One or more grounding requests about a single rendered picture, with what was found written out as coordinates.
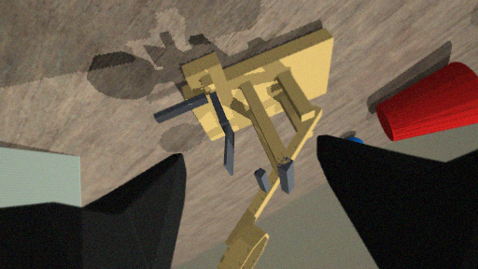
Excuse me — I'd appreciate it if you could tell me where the red cup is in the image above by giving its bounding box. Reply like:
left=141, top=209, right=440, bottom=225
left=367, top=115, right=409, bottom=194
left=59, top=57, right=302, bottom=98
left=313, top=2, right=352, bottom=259
left=375, top=62, right=478, bottom=141

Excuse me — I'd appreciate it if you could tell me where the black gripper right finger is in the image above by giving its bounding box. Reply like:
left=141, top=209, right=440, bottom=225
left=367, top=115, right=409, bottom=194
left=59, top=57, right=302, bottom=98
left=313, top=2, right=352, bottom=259
left=316, top=134, right=478, bottom=269

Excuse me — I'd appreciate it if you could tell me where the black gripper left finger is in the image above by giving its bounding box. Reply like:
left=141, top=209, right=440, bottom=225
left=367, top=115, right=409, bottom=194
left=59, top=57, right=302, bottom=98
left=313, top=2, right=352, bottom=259
left=0, top=153, right=187, bottom=269

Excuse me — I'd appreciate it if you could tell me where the blue ball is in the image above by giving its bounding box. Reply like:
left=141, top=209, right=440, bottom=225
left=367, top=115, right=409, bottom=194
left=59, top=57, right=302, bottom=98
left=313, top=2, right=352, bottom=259
left=346, top=137, right=364, bottom=144

